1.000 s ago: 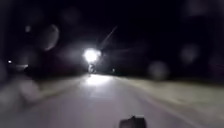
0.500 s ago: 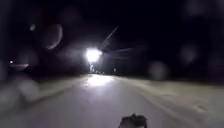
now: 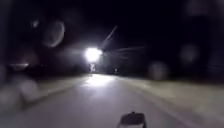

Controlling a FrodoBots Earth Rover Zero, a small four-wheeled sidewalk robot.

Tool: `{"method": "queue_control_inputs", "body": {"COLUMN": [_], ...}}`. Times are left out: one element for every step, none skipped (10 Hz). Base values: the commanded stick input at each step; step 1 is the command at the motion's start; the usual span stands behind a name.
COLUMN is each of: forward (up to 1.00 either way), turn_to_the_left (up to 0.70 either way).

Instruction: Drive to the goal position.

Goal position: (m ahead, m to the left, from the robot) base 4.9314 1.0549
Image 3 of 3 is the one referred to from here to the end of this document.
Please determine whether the street lamp pole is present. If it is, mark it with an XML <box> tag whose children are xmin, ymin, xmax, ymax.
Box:
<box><xmin>85</xmin><ymin>47</ymin><xmax>103</xmax><ymax>74</ymax></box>

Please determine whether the grey paved path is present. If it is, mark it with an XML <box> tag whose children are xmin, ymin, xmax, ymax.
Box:
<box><xmin>0</xmin><ymin>73</ymin><xmax>224</xmax><ymax>128</ymax></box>

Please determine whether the robot's own part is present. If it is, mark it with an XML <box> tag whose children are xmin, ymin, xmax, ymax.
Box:
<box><xmin>117</xmin><ymin>111</ymin><xmax>148</xmax><ymax>128</ymax></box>

